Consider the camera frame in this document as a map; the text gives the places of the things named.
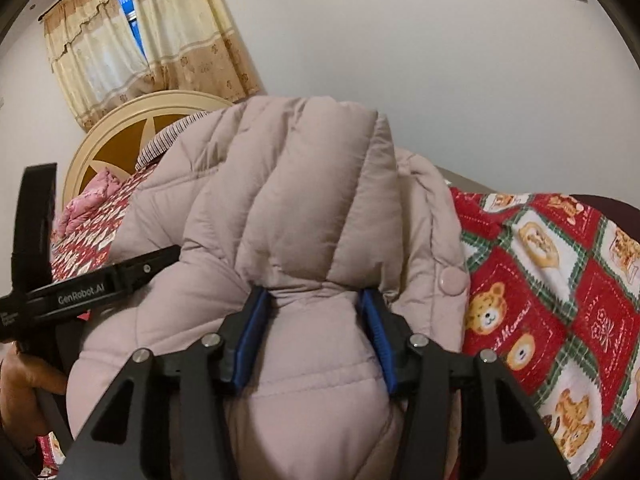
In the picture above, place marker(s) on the beige puffer jacket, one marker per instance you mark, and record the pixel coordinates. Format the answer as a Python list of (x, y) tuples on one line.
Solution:
[(300, 185)]

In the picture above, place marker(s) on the window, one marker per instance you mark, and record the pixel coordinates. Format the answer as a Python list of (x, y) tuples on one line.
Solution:
[(132, 15)]

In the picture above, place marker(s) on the cream round bed headboard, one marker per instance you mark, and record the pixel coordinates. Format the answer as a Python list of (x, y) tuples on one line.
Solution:
[(125, 120)]

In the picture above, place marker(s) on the red checked printed blanket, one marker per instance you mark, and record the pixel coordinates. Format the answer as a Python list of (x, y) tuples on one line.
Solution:
[(550, 310)]

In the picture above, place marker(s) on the person's left hand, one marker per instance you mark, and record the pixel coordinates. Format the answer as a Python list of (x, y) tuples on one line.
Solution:
[(25, 385)]

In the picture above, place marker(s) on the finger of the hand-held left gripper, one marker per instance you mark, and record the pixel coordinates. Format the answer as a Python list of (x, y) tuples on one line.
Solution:
[(147, 270)]

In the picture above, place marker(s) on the beige floral curtain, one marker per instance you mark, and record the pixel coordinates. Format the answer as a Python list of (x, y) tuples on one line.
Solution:
[(200, 35)]

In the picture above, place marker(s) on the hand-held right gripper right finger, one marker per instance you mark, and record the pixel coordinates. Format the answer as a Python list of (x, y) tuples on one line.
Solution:
[(377, 330)]

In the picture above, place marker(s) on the dark maroon cloth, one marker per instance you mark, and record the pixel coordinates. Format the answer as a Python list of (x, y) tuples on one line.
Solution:
[(615, 210)]

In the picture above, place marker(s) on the striped pillow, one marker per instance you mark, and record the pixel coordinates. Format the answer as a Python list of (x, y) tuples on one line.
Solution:
[(160, 142)]

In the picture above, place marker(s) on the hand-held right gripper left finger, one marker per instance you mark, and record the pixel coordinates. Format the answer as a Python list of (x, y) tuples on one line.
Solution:
[(252, 330)]

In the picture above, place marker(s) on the pink quilted pillow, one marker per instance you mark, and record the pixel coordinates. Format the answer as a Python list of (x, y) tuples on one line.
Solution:
[(95, 195)]

